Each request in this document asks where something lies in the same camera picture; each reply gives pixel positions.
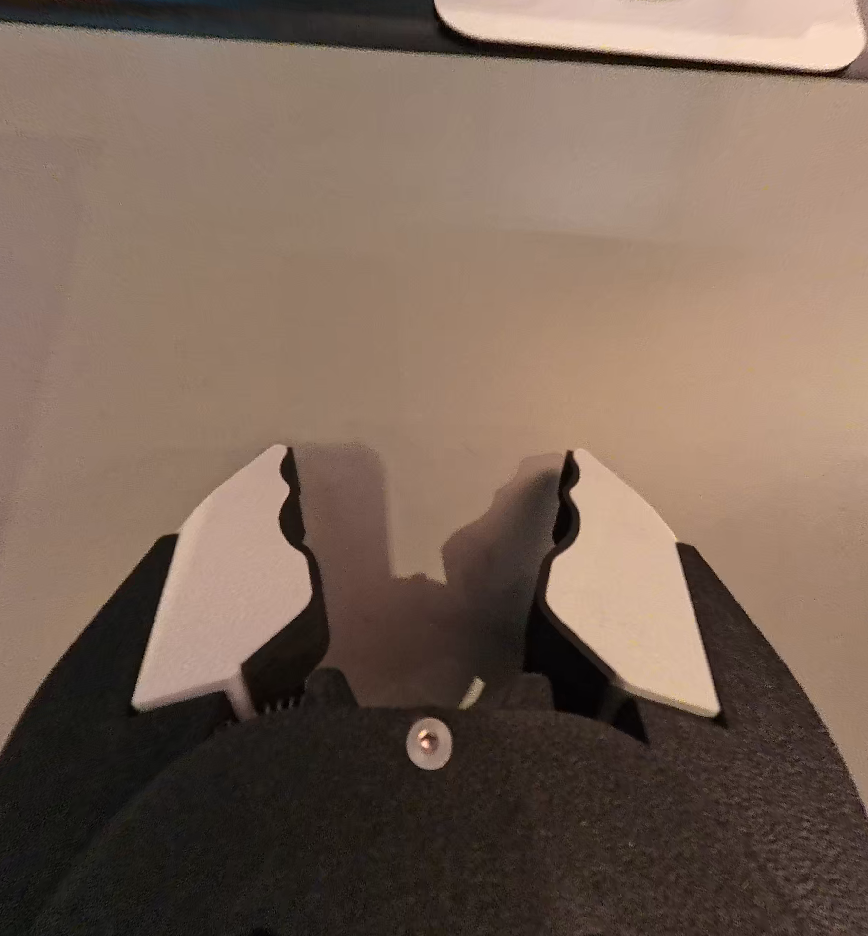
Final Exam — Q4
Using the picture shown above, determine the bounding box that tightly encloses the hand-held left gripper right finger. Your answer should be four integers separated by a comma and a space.
525, 448, 722, 718

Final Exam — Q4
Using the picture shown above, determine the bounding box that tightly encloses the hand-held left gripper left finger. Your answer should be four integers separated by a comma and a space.
131, 444, 330, 721

